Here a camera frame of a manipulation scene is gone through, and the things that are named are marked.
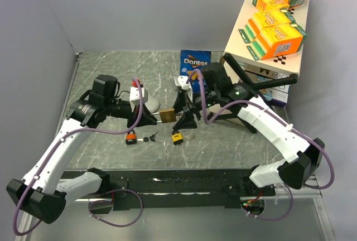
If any white cardboard box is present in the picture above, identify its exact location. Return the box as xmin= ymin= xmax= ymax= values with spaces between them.
xmin=213 ymin=55 xmax=291 ymax=109

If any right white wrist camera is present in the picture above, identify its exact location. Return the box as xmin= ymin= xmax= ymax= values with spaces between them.
xmin=173 ymin=76 xmax=193 ymax=101

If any yellow padlock black shackle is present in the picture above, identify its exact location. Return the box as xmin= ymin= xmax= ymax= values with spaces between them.
xmin=172 ymin=130 xmax=184 ymax=145

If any yellow sponge pack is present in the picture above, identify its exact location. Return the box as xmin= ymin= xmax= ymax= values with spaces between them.
xmin=247 ymin=23 xmax=308 ymax=61
xmin=238 ymin=9 xmax=295 ymax=44

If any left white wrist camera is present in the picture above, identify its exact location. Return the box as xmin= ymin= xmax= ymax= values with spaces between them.
xmin=129 ymin=79 xmax=148 ymax=110

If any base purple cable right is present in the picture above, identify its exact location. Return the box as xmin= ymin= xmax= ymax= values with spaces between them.
xmin=241 ymin=185 xmax=294 ymax=221

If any blue Doritos chip bag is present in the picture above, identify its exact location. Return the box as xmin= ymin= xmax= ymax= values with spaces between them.
xmin=178 ymin=49 xmax=213 ymax=94

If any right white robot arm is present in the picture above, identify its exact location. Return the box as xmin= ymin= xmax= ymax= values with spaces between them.
xmin=173 ymin=62 xmax=324 ymax=195

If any black head key bunch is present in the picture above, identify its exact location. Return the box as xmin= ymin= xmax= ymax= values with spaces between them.
xmin=137 ymin=131 xmax=159 ymax=143

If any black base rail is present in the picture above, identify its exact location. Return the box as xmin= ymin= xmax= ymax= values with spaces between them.
xmin=61 ymin=168 xmax=277 ymax=211

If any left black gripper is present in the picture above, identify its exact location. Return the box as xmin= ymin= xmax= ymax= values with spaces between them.
xmin=104 ymin=98 xmax=157 ymax=129

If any white shelf board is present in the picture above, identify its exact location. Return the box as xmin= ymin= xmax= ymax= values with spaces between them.
xmin=224 ymin=0 xmax=310 ymax=75

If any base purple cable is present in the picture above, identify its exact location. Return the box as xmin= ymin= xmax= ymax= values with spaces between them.
xmin=88 ymin=189 xmax=143 ymax=226
xmin=241 ymin=185 xmax=294 ymax=221

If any front yellow sponge pack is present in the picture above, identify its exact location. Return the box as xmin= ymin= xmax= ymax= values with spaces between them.
xmin=247 ymin=23 xmax=308 ymax=61

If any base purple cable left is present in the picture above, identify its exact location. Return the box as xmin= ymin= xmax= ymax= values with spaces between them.
xmin=88 ymin=189 xmax=143 ymax=226

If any brass padlock silver shackle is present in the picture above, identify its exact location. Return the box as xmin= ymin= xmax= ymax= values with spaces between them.
xmin=152 ymin=108 xmax=177 ymax=123

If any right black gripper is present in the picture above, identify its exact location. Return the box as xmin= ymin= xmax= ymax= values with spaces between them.
xmin=169 ymin=86 xmax=219 ymax=131

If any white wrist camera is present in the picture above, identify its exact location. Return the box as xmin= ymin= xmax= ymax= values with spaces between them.
xmin=173 ymin=76 xmax=193 ymax=101
xmin=129 ymin=79 xmax=148 ymax=110

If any black folding stand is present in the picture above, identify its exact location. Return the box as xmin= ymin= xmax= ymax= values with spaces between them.
xmin=208 ymin=52 xmax=298 ymax=134

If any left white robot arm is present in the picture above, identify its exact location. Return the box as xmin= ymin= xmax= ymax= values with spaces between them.
xmin=6 ymin=75 xmax=148 ymax=224

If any orange black small padlock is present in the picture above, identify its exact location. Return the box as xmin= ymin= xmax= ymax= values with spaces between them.
xmin=125 ymin=130 xmax=137 ymax=145

